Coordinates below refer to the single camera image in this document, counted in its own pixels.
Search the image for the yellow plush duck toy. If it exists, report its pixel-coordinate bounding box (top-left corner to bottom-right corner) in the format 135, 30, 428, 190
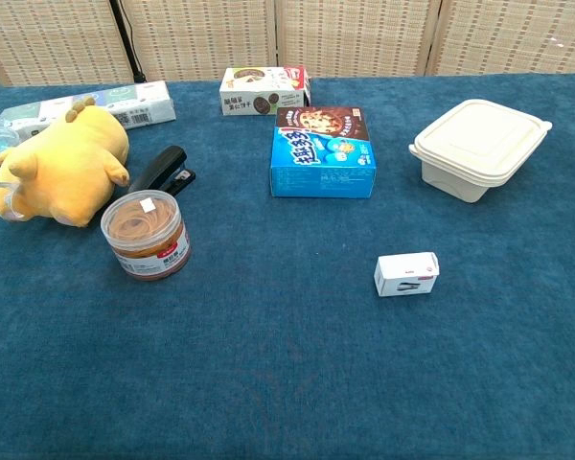
0, 95, 131, 229

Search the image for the black stapler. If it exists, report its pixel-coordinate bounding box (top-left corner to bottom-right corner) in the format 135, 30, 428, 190
126, 145, 196, 197

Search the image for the blue chocolate chip cookie box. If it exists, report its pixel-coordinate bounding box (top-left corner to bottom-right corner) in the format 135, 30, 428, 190
269, 105, 378, 198

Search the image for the blue tablecloth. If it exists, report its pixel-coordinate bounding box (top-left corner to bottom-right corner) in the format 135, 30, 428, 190
0, 72, 575, 460

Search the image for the small white staple box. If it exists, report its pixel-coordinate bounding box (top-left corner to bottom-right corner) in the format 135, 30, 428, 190
373, 251, 441, 298

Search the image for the clear jar of rubber bands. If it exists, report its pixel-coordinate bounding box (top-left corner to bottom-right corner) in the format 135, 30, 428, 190
100, 189, 193, 282

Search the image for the white chocolate cookie box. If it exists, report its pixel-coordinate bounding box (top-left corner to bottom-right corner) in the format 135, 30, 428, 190
218, 65, 312, 117

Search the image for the pastel tissue multipack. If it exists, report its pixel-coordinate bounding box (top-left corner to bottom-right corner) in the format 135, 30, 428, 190
0, 80, 177, 141

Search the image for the bamboo folding screen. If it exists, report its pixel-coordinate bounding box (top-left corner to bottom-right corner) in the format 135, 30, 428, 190
0, 0, 575, 88

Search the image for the beige lidded lunch container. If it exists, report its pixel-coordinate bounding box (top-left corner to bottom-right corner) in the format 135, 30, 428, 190
408, 98, 554, 204

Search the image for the black tripod stand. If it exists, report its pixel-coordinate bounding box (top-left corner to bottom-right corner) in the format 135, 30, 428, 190
107, 0, 149, 83

